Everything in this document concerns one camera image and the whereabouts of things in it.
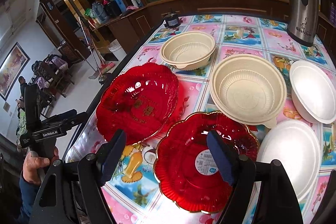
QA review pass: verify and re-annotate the gold-rimmed red glass plate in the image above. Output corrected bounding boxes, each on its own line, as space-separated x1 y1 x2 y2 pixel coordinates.
154 111 260 213

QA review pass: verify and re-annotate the large red glass plate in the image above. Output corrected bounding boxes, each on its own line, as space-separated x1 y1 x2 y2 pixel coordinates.
96 63 179 145

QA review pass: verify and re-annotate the white foam bowl upturned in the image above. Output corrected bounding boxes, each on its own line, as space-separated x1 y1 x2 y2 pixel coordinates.
257 120 321 202

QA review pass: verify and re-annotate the beige plastic bowl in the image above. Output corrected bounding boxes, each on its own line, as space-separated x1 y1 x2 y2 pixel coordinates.
209 54 287 128
160 31 216 71

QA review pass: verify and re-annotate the white foam bowl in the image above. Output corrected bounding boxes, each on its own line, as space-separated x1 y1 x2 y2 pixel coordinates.
289 60 335 124

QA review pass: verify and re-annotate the person's left forearm blue sleeve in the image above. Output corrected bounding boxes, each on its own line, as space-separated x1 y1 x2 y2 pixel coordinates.
16 175 40 224

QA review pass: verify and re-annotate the person's left hand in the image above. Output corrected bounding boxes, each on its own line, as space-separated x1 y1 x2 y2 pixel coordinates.
22 147 59 185

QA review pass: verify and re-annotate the broom with red bristles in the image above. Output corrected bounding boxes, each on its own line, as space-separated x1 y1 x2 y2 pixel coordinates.
91 36 115 74

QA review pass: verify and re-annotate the white plastic bucket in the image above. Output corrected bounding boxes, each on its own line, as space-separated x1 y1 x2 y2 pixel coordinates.
108 39 126 61

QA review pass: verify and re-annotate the floral patterned tablecloth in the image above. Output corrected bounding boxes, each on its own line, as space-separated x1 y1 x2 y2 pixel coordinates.
65 14 336 224

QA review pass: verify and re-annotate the blue water jug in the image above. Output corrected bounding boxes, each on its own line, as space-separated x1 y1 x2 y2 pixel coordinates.
92 2 109 24

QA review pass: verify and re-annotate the small black jar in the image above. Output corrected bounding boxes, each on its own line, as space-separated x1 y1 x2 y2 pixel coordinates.
164 12 181 28

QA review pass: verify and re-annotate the stainless steel thermos jug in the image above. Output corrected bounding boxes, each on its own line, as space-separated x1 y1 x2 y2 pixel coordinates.
286 0 319 47

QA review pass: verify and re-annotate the framed wall painting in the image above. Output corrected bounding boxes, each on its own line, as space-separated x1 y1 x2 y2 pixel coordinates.
0 42 30 100

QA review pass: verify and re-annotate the mop with metal handle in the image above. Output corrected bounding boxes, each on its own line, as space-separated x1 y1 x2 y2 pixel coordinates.
79 16 107 85

